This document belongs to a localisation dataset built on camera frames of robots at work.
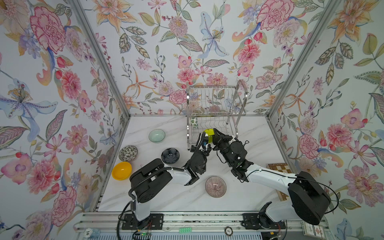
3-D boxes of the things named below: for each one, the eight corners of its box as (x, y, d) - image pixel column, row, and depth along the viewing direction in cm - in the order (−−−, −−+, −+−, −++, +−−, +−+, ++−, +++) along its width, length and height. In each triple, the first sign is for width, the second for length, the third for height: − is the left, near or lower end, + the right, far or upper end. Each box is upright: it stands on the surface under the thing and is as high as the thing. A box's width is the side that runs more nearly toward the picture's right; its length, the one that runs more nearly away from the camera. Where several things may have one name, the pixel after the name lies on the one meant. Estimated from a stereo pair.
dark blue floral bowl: (161, 163, 96) (160, 160, 92) (163, 152, 101) (162, 148, 98) (179, 163, 96) (178, 160, 92) (179, 152, 101) (179, 148, 98)
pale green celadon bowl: (148, 144, 106) (147, 140, 102) (151, 132, 112) (150, 128, 109) (164, 144, 106) (163, 140, 102) (166, 133, 112) (165, 128, 109)
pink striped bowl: (205, 197, 83) (206, 195, 79) (204, 179, 90) (205, 176, 86) (226, 197, 83) (227, 195, 79) (223, 179, 90) (224, 176, 86)
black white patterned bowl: (119, 161, 97) (116, 158, 94) (123, 148, 103) (121, 145, 100) (136, 161, 97) (134, 158, 94) (140, 148, 103) (138, 145, 100)
